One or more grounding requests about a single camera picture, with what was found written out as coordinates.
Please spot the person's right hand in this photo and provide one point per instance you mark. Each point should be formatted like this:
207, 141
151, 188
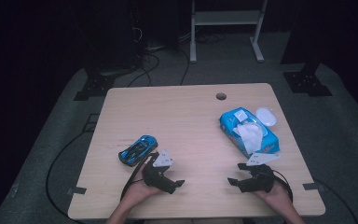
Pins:
278, 196

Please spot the person's left hand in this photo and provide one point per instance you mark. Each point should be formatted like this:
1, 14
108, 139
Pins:
138, 189

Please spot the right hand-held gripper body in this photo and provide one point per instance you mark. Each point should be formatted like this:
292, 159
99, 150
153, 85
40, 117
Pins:
261, 180

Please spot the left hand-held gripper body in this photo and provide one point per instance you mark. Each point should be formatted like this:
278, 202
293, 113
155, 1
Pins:
155, 177

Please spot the black stand base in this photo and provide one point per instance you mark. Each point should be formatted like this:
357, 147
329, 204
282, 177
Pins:
94, 88
307, 82

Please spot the white metal stand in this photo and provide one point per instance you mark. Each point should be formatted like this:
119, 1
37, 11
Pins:
227, 17

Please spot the grey tape strip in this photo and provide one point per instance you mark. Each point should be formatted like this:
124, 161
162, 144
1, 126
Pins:
76, 190
313, 186

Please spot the white wet wipe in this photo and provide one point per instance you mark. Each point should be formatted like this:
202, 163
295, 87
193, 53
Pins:
251, 137

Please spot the blue toy car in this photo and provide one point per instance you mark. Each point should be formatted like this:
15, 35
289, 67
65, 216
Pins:
138, 149

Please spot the blue wet wipe pack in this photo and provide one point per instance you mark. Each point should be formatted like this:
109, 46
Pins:
230, 124

